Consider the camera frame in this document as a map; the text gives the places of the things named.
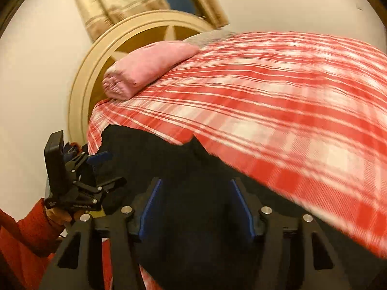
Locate pink folded blanket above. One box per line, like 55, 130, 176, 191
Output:
102, 40, 200, 100

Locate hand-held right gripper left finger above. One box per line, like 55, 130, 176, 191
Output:
39, 178, 164, 290

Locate person's left hand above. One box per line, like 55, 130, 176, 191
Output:
45, 207, 74, 227

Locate black pants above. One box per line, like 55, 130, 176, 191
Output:
86, 124, 387, 290

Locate cream round headboard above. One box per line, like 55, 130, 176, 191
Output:
68, 10, 215, 145

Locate person's left forearm red sleeve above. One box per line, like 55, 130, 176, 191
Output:
0, 198, 65, 290

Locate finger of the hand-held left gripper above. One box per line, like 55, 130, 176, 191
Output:
86, 150, 113, 166
86, 177, 127, 197

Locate red plaid bed sheet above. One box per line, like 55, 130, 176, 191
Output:
86, 31, 387, 259

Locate grey cloth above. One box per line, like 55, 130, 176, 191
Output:
181, 29, 239, 47

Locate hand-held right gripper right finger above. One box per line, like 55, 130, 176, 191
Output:
228, 177, 353, 290

